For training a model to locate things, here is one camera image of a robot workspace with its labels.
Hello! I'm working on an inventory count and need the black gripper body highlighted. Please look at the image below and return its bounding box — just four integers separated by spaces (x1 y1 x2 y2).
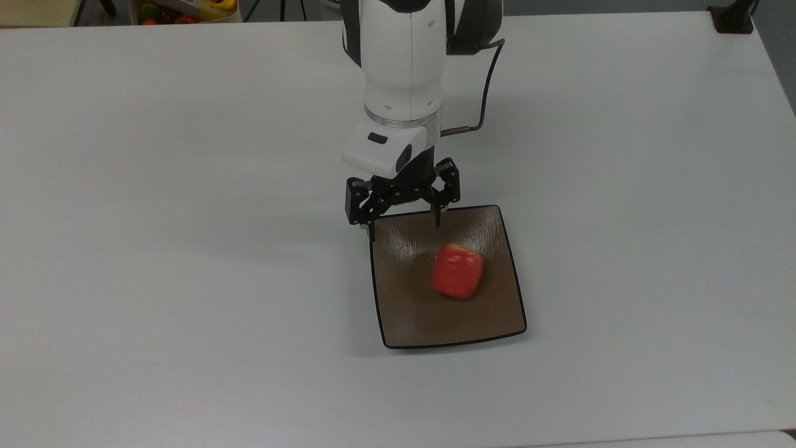
371 146 440 206

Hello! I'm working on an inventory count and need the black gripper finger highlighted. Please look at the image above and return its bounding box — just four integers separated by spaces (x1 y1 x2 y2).
428 157 463 229
345 177 390 243

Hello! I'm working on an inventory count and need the red apple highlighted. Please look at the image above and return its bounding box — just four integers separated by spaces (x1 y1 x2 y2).
431 244 484 299

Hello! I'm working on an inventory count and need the square brown ceramic plate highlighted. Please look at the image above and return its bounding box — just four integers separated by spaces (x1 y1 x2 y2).
369 204 528 350

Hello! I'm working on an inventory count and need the beige box of toy fruit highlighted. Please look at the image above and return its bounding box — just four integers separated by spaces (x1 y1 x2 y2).
129 0 243 26

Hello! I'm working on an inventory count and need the light wooden side table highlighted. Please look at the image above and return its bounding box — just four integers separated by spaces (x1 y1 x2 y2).
0 0 85 28

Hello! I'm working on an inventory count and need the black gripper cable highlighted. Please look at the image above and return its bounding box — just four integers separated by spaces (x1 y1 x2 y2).
440 39 506 135

